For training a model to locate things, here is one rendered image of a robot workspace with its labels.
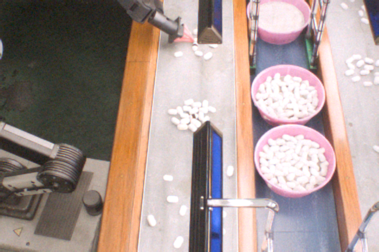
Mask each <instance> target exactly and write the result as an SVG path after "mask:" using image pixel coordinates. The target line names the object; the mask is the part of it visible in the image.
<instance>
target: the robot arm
mask: <svg viewBox="0 0 379 252"><path fill-rule="evenodd" d="M117 1H118V3H119V4H120V5H121V7H122V8H124V9H125V10H127V12H126V13H128V14H129V15H130V18H131V19H132V20H133V21H135V22H136V23H139V22H140V23H142V24H144V23H145V22H146V20H147V19H148V23H150V24H152V25H153V26H155V27H156V28H158V29H160V30H162V31H164V33H166V34H168V35H169V39H168V43H170V44H172V43H173V42H189V43H193V42H194V38H193V37H192V35H191V33H190V31H189V29H188V27H187V26H186V25H185V24H184V23H182V24H181V25H180V23H181V17H178V18H177V19H176V20H172V19H170V18H169V17H167V16H166V15H164V8H163V2H162V1H160V0H149V1H148V0H117ZM134 3H136V4H135V5H133V4H134ZM184 36H187V37H188V38H186V37H184Z"/></svg>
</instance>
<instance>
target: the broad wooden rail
mask: <svg viewBox="0 0 379 252"><path fill-rule="evenodd" d="M159 37H160V29H158V28H156V27H155V26H153V25H152V24H150V23H148V19H147V20H146V22H145V23H144V24H142V23H140V22H139V23H136V22H135V21H133V20H132V25H131V32H130V39H129V46H128V51H127V59H126V66H125V69H124V74H123V82H122V87H121V93H120V101H119V106H118V114H117V121H116V126H115V134H114V141H113V149H112V153H111V161H110V168H109V172H108V180H107V188H106V192H105V200H104V207H103V212H102V219H101V226H100V231H99V242H98V249H97V252H138V246H139V235H140V224H141V218H142V216H141V211H142V200H143V189H144V178H145V171H146V160H147V148H148V142H149V130H150V125H151V119H152V107H153V96H154V89H155V77H156V66H157V60H158V48H159Z"/></svg>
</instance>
